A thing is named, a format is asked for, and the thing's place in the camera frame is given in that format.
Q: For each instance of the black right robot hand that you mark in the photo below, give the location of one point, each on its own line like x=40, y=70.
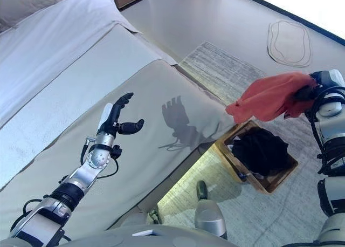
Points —
x=323, y=79

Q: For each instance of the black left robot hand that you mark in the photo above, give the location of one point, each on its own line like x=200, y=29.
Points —
x=110, y=120

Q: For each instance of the orange garment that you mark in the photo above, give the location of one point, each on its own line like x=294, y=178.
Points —
x=269, y=96

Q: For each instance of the black garment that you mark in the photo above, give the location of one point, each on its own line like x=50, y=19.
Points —
x=261, y=152

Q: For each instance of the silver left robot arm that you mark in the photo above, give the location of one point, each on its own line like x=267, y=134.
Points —
x=81, y=174

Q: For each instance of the pale grey bed sheet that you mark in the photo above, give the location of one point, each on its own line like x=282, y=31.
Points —
x=81, y=77

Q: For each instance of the bed with white duvet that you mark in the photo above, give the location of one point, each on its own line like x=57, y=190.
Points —
x=54, y=163

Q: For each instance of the brown woven laundry basket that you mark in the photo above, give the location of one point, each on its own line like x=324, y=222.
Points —
x=280, y=177

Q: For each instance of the oval beige floor mat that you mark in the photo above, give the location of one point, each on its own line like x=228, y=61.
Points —
x=289, y=43

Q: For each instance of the white duvet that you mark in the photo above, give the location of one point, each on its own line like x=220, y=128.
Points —
x=48, y=42

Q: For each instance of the grey robot torso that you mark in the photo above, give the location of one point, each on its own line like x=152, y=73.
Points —
x=151, y=239

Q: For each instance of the silver right robot leg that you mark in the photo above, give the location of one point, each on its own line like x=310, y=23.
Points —
x=210, y=217

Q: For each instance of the grey striped rug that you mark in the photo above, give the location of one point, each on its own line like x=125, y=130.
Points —
x=269, y=209

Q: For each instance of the beige pillow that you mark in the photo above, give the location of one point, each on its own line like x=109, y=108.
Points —
x=27, y=4

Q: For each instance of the black window floor rail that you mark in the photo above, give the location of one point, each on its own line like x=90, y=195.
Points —
x=291, y=15

